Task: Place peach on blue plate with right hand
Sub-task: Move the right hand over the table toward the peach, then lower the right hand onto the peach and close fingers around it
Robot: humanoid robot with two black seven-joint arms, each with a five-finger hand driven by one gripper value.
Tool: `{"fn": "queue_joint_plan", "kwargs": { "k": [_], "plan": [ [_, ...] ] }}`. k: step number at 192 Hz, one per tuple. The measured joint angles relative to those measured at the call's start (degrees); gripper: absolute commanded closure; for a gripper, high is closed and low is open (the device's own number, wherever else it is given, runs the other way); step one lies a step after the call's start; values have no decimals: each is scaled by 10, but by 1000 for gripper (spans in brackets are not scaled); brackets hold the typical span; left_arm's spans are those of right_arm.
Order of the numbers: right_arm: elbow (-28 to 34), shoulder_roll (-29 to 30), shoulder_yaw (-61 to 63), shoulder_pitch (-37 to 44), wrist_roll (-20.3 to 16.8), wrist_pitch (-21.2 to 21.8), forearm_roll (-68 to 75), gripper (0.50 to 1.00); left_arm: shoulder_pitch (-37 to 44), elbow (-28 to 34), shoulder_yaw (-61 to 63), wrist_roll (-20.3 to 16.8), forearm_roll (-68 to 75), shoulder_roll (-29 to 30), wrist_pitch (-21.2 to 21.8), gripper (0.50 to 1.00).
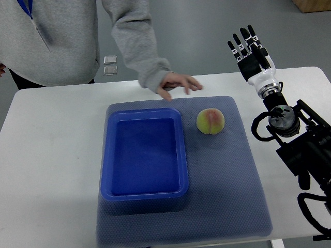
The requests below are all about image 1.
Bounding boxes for person's bare hand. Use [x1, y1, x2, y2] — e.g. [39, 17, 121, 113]
[156, 72, 203, 101]

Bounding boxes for lower metal floor plate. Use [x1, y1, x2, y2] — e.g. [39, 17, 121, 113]
[103, 66, 117, 76]

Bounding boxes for blue lanyard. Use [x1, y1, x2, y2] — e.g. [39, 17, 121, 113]
[17, 0, 34, 20]

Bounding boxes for grey sweatshirt sleeve forearm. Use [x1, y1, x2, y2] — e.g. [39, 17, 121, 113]
[102, 1, 171, 93]

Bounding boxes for wooden box corner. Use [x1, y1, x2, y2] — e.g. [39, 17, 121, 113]
[292, 0, 330, 13]

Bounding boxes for metal floor plate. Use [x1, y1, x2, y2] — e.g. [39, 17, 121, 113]
[103, 66, 117, 76]
[103, 55, 117, 65]

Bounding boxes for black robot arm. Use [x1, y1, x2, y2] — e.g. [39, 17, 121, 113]
[251, 86, 330, 241]

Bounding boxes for upper metal floor plate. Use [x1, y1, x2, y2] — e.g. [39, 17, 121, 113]
[103, 55, 117, 65]

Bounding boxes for yellow-green pink peach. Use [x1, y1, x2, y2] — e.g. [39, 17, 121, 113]
[196, 108, 225, 135]

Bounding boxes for blue plastic tray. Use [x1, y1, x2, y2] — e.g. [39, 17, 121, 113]
[100, 108, 189, 203]

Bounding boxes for blue textured mat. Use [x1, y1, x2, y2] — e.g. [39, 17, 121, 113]
[96, 96, 273, 247]

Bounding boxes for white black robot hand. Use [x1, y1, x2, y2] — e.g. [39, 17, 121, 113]
[227, 25, 282, 99]

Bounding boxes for grey sweatshirt torso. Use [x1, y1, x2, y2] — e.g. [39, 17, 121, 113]
[1, 1, 100, 86]

